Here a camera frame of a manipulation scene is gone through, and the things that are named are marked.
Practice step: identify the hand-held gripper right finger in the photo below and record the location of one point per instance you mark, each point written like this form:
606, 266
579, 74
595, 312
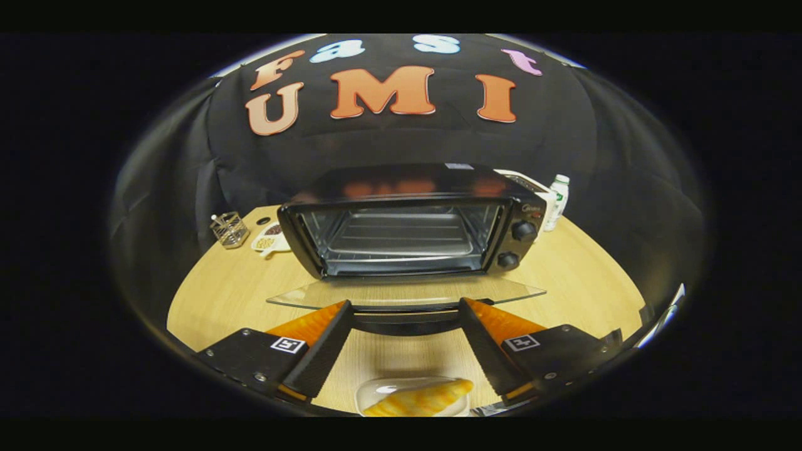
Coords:
485, 354

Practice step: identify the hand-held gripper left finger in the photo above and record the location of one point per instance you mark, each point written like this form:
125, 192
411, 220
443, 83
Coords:
326, 351

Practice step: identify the golden croissant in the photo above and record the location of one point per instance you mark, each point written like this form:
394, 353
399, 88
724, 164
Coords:
426, 398

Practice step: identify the black toaster oven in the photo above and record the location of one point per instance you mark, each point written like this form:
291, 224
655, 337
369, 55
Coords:
407, 181

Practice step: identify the white toaster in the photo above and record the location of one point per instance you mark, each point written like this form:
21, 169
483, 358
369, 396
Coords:
537, 186

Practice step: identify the white plate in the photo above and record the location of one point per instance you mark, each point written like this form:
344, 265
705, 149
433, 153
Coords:
369, 391

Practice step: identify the white divided snack dish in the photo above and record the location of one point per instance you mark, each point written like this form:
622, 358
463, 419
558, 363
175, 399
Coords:
270, 239

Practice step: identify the small white plastic bottle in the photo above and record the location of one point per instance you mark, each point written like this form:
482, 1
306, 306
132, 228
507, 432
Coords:
559, 200

